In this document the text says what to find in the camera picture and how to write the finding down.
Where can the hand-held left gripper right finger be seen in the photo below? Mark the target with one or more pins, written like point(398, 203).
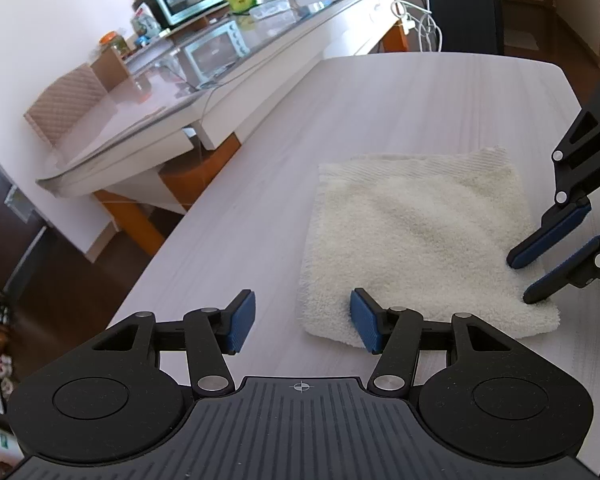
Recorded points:
point(366, 322)

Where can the black upright panel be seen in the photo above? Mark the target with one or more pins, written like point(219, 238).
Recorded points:
point(462, 5)

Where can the dark brown door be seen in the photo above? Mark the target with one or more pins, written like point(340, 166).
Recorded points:
point(10, 250)

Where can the clear plastic box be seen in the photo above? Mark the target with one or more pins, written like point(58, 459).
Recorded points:
point(269, 10)

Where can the cream terry towel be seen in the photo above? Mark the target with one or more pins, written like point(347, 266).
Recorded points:
point(420, 220)

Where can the small brown cardboard box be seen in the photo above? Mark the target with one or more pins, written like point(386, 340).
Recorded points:
point(109, 67)

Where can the orange wooden stool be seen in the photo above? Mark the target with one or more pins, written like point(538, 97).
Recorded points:
point(195, 175)

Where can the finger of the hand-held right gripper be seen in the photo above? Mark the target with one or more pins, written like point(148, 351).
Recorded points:
point(550, 240)
point(565, 263)

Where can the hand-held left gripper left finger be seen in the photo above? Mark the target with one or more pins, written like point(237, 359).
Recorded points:
point(241, 322)

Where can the white snack packet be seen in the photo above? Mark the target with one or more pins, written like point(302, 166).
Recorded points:
point(145, 24)

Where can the glass jar orange lid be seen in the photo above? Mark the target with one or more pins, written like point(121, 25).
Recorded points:
point(114, 45)

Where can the row of shoes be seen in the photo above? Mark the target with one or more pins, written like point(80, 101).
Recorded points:
point(2, 366)

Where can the clear wall box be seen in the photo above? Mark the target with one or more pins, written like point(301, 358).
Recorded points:
point(19, 205)

